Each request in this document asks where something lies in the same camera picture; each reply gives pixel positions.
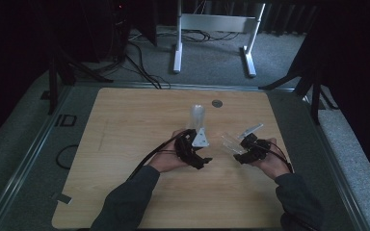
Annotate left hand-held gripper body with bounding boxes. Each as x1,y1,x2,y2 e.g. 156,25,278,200
174,127,214,170

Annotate person's right hand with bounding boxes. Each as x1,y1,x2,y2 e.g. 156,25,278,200
251,138,293,180

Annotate grey tape piece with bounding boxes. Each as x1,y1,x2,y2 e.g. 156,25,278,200
56,192,73,205

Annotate white metal desk frame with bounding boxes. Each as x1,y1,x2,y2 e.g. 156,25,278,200
172,0,267,79

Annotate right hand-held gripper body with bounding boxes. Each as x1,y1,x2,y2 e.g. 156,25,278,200
237,122,273,163

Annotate single clear plastic cup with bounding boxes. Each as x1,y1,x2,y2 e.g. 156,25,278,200
221,131,249,156

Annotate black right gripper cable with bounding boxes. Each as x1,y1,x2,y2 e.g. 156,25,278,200
253,141,295,174

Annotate black metal stand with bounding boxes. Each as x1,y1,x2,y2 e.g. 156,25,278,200
257,47,340,125
46,38,114,116

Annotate person's left hand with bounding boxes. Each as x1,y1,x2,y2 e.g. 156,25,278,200
147,128,188,174

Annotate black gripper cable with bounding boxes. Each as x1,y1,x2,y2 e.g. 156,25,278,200
126,133,189,181
253,141,295,174

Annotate stack of clear plastic cups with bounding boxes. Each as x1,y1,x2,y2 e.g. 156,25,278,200
190,103,207,140

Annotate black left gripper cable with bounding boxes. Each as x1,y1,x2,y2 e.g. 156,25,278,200
126,133,189,181

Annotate black floor cables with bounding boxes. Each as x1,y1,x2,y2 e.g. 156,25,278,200
121,28,240,90

